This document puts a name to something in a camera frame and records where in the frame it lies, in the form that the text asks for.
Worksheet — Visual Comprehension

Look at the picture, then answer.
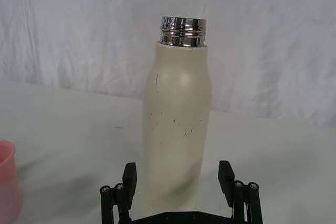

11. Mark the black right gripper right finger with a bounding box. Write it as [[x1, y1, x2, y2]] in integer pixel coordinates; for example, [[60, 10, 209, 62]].
[[218, 160, 261, 224]]

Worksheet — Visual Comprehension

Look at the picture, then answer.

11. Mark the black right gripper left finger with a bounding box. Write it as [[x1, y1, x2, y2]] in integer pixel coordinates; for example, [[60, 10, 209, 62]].
[[99, 162, 139, 224]]

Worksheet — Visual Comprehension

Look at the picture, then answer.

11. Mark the cream vacuum bottle steel neck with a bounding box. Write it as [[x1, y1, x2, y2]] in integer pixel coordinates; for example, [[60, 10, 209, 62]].
[[140, 15, 213, 216]]

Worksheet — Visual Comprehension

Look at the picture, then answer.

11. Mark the white table cloth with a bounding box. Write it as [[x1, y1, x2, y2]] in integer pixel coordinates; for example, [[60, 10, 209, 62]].
[[0, 79, 336, 224]]

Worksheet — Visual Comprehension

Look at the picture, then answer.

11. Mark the pink cup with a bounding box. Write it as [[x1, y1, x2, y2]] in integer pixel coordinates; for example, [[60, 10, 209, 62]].
[[0, 140, 22, 224]]

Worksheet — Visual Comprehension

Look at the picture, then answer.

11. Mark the white wrinkled backdrop cloth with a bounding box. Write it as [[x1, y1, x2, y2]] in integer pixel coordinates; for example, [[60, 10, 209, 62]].
[[0, 0, 336, 130]]

